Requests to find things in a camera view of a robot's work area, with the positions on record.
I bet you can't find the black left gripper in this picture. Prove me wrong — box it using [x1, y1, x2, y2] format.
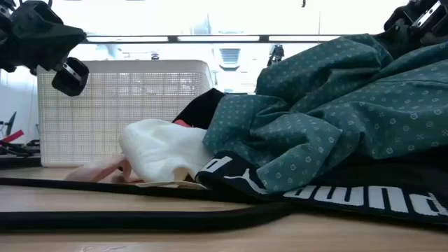
[0, 0, 90, 97]

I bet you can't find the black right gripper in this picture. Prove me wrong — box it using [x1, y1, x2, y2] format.
[373, 0, 448, 59]

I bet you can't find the green patterned shirt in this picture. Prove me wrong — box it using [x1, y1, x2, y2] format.
[202, 34, 448, 195]

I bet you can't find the pink sock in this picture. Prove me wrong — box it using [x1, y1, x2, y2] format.
[64, 153, 143, 184]

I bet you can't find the thick white sock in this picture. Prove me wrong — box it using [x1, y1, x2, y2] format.
[118, 118, 215, 183]

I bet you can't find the black Puma underwear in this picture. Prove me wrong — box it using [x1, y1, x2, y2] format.
[195, 150, 448, 225]

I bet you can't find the white perforated laundry basket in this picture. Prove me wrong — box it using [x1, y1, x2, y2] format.
[37, 59, 214, 168]

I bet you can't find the dark tilted monitor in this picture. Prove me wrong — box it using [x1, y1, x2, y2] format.
[5, 111, 18, 138]

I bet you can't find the red handled tool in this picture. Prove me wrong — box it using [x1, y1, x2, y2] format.
[0, 129, 26, 144]

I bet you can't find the black aluminium table frame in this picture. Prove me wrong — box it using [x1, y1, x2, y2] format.
[0, 155, 42, 169]

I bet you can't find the black overhead camera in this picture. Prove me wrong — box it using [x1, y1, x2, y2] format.
[267, 44, 285, 67]

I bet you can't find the black rope loop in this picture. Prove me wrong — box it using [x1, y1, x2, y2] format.
[0, 176, 295, 232]

